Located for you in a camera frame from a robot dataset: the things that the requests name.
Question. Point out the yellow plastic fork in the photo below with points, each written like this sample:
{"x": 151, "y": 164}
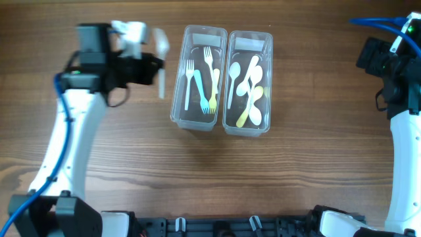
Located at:
{"x": 212, "y": 101}

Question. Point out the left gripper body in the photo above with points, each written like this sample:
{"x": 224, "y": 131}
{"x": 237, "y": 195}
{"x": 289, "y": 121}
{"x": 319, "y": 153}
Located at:
{"x": 131, "y": 69}

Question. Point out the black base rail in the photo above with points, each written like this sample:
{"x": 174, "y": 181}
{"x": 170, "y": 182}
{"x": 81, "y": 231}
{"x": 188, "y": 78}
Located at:
{"x": 282, "y": 226}

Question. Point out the left clear plastic container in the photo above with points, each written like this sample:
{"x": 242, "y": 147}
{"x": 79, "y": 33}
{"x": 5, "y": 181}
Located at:
{"x": 195, "y": 38}

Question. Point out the white plastic fork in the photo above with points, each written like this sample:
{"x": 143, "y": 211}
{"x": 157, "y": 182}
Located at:
{"x": 189, "y": 76}
{"x": 204, "y": 104}
{"x": 162, "y": 48}
{"x": 209, "y": 60}

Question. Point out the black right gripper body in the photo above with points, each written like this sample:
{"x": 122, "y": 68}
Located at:
{"x": 381, "y": 60}

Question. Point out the clear plastic container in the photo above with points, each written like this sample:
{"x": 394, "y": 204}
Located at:
{"x": 195, "y": 38}
{"x": 242, "y": 46}

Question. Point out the white plastic spoon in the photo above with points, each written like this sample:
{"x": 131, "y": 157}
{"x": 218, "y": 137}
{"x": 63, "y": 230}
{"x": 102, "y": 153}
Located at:
{"x": 234, "y": 72}
{"x": 256, "y": 77}
{"x": 243, "y": 87}
{"x": 255, "y": 114}

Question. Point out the yellow plastic spoon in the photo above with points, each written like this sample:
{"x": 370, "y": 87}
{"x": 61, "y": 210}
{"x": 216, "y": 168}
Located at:
{"x": 242, "y": 119}

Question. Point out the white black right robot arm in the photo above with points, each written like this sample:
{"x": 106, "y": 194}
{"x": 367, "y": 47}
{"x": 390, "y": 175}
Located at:
{"x": 398, "y": 65}

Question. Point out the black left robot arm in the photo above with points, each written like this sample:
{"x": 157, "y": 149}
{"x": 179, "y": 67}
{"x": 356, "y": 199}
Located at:
{"x": 111, "y": 55}

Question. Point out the right clear plastic container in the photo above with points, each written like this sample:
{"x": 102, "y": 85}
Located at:
{"x": 242, "y": 46}

